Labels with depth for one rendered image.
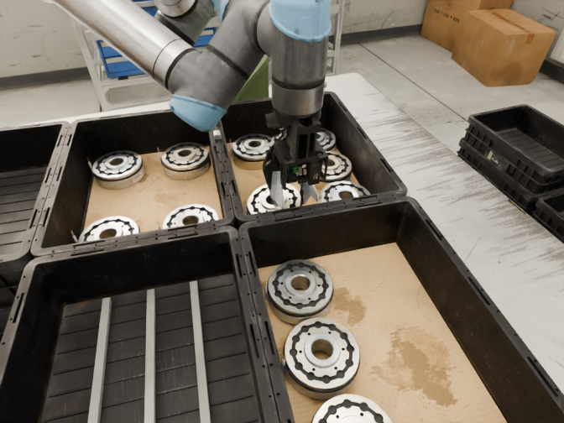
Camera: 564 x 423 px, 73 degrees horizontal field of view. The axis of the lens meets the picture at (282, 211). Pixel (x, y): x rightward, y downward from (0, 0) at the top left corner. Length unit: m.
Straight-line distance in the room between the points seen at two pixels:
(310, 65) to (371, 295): 0.36
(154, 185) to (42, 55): 2.88
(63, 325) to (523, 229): 0.97
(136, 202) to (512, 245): 0.83
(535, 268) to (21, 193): 1.11
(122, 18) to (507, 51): 3.12
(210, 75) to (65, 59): 3.11
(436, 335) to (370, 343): 0.10
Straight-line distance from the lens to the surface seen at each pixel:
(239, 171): 0.86
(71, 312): 0.69
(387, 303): 0.64
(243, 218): 0.60
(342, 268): 0.67
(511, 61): 3.57
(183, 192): 0.83
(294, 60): 0.52
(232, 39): 0.58
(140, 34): 0.63
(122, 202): 0.84
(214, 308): 0.62
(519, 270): 0.97
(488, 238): 1.00
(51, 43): 3.63
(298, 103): 0.54
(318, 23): 0.51
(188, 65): 0.59
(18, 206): 0.94
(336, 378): 0.53
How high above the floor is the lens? 1.35
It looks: 43 degrees down
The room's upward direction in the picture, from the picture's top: straight up
